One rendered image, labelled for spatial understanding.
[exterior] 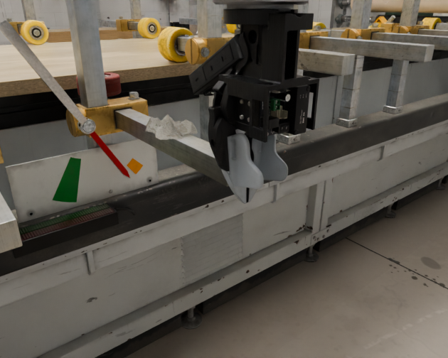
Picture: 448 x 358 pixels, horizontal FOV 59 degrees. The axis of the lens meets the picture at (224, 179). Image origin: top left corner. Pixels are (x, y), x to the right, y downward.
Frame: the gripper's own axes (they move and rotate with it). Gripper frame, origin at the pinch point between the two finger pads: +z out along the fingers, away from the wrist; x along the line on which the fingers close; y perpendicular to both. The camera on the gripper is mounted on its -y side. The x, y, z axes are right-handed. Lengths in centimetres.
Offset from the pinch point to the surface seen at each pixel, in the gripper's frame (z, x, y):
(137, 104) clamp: -4.0, 2.9, -32.6
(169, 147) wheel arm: -1.8, -1.5, -14.2
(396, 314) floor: 82, 90, -16
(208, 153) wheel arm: -3.5, -1.2, -5.1
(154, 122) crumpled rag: -4.3, -1.0, -19.1
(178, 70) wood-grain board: -6, 23, -50
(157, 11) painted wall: -10, 409, -755
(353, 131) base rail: 13, 69, -31
